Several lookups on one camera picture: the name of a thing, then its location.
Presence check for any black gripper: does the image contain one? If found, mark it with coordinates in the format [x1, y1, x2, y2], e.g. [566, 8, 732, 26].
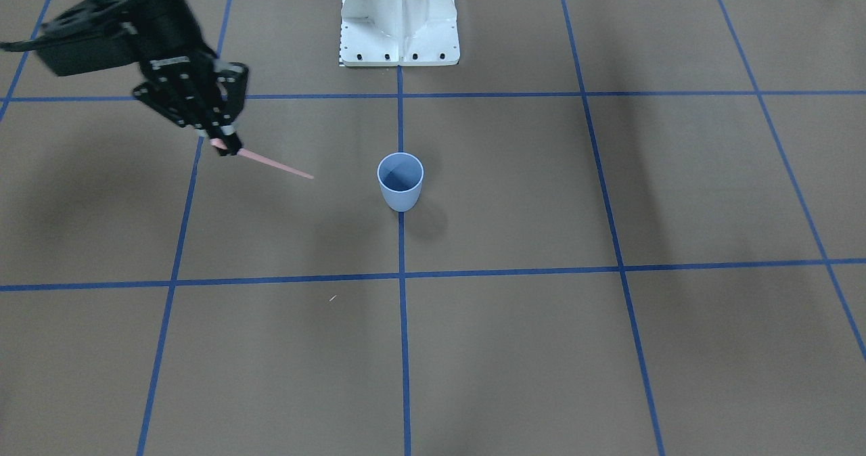
[133, 0, 250, 156]

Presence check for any pink chopstick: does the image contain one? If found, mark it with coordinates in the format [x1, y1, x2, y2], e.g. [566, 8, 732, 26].
[209, 139, 315, 180]

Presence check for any light blue cup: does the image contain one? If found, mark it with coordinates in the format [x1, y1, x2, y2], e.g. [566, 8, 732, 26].
[376, 153, 425, 212]

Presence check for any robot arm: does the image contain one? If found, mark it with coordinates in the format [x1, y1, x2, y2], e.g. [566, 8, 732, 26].
[89, 0, 250, 156]

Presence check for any white central column stand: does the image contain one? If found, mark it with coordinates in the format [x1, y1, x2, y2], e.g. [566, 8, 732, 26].
[338, 0, 461, 68]

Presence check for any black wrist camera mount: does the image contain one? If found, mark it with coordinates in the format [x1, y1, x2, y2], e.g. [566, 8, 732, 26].
[31, 0, 143, 76]

